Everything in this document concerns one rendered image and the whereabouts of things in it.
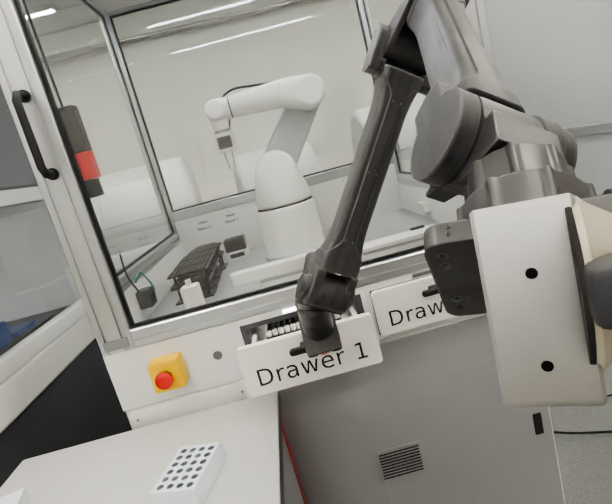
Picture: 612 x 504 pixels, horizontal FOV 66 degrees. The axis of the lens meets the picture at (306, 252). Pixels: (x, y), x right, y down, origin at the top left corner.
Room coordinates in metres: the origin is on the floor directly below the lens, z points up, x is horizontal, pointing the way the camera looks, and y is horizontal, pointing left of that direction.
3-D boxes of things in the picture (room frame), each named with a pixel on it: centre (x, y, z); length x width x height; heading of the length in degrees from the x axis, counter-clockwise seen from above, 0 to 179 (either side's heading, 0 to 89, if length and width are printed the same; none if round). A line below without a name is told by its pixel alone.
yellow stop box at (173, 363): (1.03, 0.38, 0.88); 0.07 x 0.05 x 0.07; 91
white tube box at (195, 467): (0.76, 0.31, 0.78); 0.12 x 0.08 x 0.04; 166
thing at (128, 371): (1.53, 0.02, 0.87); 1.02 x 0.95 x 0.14; 91
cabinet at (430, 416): (1.53, 0.01, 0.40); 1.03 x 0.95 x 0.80; 91
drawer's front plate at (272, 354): (0.92, 0.05, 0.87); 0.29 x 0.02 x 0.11; 91
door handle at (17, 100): (1.03, 0.48, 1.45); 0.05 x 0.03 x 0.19; 1
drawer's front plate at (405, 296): (1.05, -0.27, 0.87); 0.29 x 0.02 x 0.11; 91
